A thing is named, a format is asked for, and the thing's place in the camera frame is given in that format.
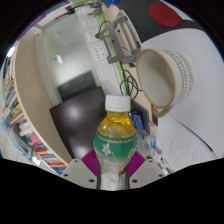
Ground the small blue box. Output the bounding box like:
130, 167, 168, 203
129, 108, 146, 131

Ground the shelf unit with books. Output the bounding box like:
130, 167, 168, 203
1, 43, 74, 176

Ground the grey metal laptop stand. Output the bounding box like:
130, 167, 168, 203
95, 9, 143, 65

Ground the black desk mat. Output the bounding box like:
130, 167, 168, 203
116, 0, 204, 44

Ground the flat round red coaster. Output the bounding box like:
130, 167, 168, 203
148, 2, 182, 28

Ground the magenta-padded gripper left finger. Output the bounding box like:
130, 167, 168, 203
59, 149, 102, 190

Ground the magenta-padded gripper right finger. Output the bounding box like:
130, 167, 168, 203
126, 149, 167, 190

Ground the black cable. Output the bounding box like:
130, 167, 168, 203
119, 63, 143, 104

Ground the green-labelled clear drink bottle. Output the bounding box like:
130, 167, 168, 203
92, 94, 139, 191

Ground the white wall socket row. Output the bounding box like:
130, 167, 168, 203
81, 16, 109, 61

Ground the black computer monitor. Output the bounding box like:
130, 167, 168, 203
49, 86, 109, 160

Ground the cream ceramic mug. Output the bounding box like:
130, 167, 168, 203
135, 48, 199, 118

